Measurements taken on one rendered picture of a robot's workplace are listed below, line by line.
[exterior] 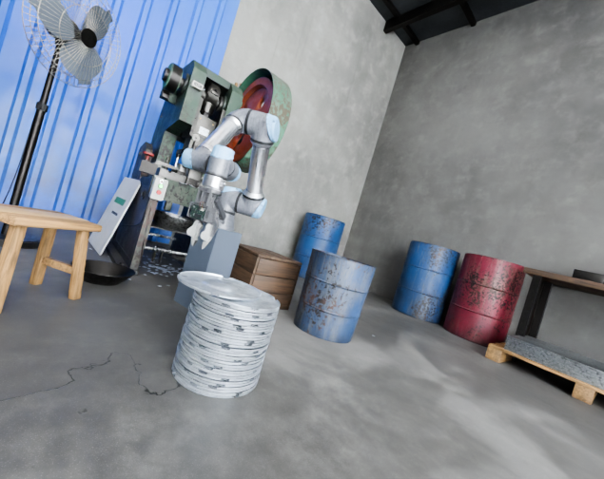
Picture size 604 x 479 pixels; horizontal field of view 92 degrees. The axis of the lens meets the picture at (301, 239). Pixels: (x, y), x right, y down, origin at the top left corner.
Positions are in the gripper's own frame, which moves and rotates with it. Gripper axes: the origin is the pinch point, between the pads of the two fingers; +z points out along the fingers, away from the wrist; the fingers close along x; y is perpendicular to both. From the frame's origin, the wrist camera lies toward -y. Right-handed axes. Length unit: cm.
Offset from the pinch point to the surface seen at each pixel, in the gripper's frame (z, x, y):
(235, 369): 30.9, 30.4, 10.9
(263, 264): 11, -4, -83
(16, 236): 14, -52, 22
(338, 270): -1, 43, -73
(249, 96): -118, -80, -136
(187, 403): 40, 23, 20
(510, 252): -65, 206, -294
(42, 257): 27, -72, -2
